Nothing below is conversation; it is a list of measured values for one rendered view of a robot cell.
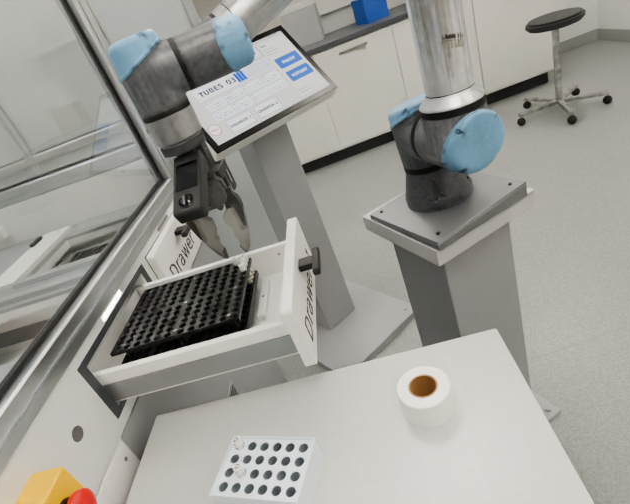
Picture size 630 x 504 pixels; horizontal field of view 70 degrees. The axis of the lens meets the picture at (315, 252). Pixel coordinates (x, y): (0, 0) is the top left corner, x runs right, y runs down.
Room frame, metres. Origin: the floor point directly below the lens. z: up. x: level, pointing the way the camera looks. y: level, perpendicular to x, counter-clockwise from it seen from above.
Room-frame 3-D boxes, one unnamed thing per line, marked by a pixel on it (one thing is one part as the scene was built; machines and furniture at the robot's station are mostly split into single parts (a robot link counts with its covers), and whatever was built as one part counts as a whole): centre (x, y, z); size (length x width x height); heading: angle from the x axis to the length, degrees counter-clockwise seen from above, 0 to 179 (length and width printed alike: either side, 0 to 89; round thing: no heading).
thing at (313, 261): (0.64, 0.02, 0.91); 0.07 x 0.04 x 0.01; 170
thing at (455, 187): (0.92, -0.31, 0.83); 0.15 x 0.15 x 0.10
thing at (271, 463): (0.39, 0.16, 0.78); 0.12 x 0.08 x 0.04; 64
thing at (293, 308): (0.64, 0.04, 0.87); 0.29 x 0.02 x 0.11; 170
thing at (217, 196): (0.73, 0.13, 1.08); 0.09 x 0.08 x 0.12; 170
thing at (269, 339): (0.68, 0.25, 0.86); 0.40 x 0.26 x 0.06; 80
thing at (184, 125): (0.73, 0.13, 1.16); 0.08 x 0.08 x 0.05
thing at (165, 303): (0.68, 0.24, 0.87); 0.22 x 0.18 x 0.06; 80
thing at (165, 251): (1.01, 0.30, 0.87); 0.29 x 0.02 x 0.11; 170
